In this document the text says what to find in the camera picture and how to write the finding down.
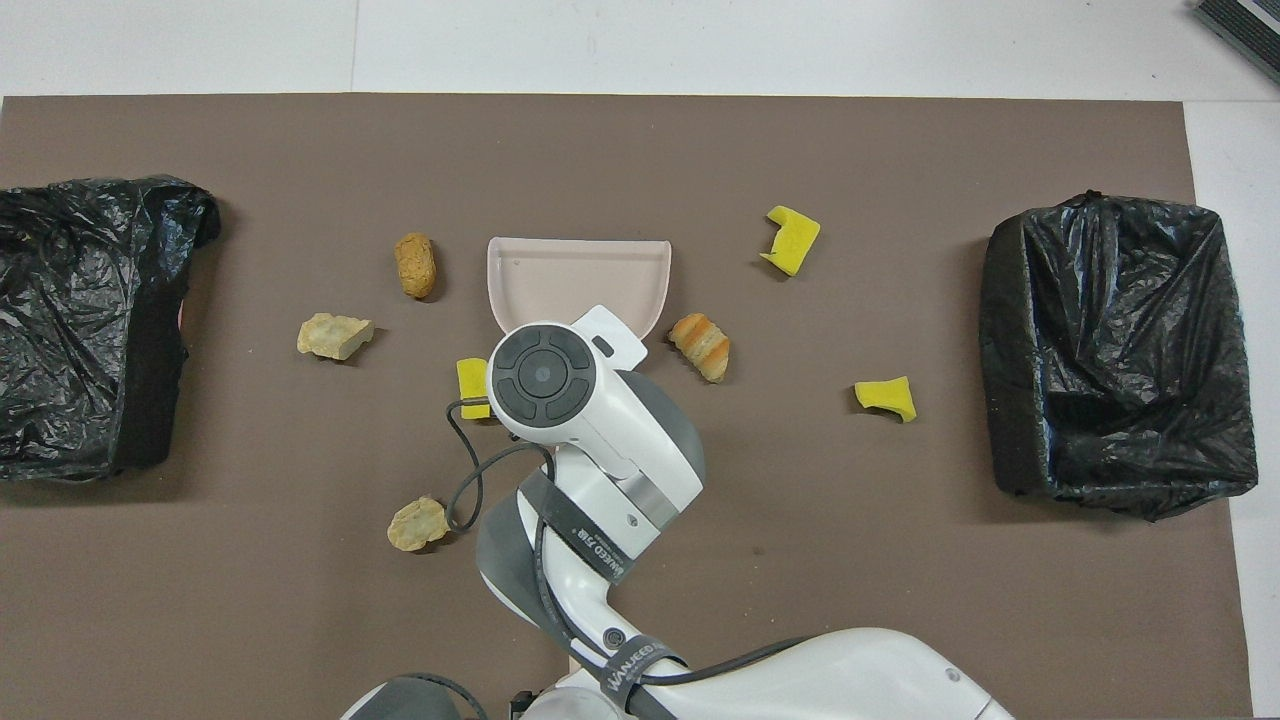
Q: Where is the beige plastic dustpan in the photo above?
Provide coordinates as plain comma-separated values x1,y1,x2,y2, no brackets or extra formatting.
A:
487,237,673,348

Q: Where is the brown fried nugget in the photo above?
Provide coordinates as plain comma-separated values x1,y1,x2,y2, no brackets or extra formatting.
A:
394,233,439,300

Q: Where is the pale toy dumpling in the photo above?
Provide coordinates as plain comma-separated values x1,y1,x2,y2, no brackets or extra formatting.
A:
387,496,451,553

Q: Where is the pale bread chunk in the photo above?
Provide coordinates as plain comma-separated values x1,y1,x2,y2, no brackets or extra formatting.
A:
297,313,376,362

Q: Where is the black bag lined bin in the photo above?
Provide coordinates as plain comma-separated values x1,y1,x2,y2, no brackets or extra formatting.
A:
978,192,1259,523
0,176,222,483

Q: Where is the striped toy croissant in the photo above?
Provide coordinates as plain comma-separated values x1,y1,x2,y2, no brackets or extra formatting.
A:
668,313,732,384

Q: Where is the notched yellow sponge piece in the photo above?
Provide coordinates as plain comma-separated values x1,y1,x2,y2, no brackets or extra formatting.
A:
759,205,822,278

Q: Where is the small yellow sponge piece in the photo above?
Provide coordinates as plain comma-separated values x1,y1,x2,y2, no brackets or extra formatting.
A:
854,376,917,423

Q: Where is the brown table mat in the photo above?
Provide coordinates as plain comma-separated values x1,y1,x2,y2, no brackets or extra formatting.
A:
0,95,1253,720

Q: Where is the dark grey ribbed device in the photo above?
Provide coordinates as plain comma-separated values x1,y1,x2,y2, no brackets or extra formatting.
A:
1190,0,1280,86

